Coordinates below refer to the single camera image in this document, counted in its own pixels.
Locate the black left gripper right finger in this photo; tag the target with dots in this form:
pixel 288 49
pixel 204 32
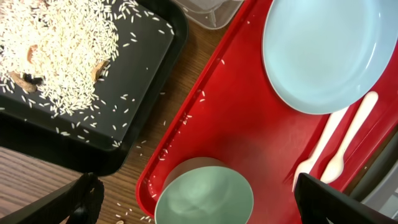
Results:
pixel 319 203

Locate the green bowl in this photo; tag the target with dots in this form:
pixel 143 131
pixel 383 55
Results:
pixel 204 190

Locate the clear plastic waste bin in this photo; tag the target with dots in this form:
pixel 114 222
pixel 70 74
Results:
pixel 210 14

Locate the light blue plate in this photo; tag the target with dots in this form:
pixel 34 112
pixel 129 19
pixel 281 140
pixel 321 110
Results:
pixel 321 56

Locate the black food waste tray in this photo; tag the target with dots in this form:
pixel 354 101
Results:
pixel 98 139

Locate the rice and food leftovers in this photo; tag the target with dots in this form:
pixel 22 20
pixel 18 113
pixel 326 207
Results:
pixel 58 47

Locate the red serving tray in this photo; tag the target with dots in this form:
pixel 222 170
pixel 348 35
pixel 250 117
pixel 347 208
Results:
pixel 233 114

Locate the white plastic fork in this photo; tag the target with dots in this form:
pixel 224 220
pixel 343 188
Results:
pixel 330 127

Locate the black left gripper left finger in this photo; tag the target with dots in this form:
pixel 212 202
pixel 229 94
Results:
pixel 77 202

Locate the white plastic spoon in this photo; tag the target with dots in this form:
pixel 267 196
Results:
pixel 335 166

